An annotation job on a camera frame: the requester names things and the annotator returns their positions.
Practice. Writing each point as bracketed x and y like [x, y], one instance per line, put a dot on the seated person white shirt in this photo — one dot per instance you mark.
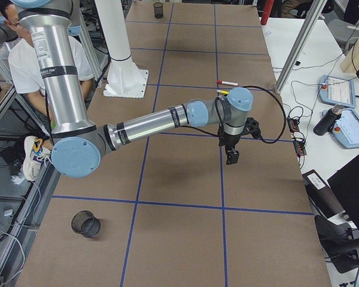
[27, 80]

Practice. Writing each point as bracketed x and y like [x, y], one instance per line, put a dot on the yellow marker pen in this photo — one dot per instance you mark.
[222, 92]

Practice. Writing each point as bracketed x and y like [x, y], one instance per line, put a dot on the black white label box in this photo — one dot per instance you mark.
[321, 194]

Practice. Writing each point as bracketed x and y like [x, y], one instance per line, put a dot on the black monitor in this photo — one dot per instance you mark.
[345, 186]

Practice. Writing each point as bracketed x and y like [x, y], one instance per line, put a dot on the upper blue teach pendant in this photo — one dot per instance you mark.
[334, 90]

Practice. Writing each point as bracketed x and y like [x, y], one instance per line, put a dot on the black water bottle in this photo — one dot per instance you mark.
[327, 121]

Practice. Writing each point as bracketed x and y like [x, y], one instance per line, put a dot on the blue teach pendant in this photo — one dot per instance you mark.
[346, 129]
[334, 90]

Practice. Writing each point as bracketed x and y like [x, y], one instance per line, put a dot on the lower blue teach pendant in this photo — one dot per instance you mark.
[346, 129]

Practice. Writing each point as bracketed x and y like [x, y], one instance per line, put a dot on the brown paper table mat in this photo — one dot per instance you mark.
[172, 212]

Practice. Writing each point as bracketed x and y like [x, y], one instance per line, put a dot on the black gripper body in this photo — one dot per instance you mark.
[231, 140]

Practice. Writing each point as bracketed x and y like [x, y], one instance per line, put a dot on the red cylinder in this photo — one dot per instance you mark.
[266, 12]

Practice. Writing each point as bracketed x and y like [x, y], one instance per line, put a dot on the aluminium frame post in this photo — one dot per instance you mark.
[301, 39]

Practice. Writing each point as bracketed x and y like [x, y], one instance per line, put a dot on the red white marker pen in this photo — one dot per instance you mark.
[227, 83]

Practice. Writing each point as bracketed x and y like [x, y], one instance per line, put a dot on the black mesh cup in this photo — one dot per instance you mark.
[86, 224]
[158, 10]

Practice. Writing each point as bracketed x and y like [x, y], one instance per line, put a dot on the far black mesh cup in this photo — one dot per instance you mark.
[158, 10]

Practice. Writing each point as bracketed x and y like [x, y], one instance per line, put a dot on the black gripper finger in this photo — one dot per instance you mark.
[234, 157]
[229, 157]

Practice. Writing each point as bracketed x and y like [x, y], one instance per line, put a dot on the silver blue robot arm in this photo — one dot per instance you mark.
[79, 144]

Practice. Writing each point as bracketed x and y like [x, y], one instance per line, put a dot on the near black mesh cup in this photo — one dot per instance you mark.
[86, 224]

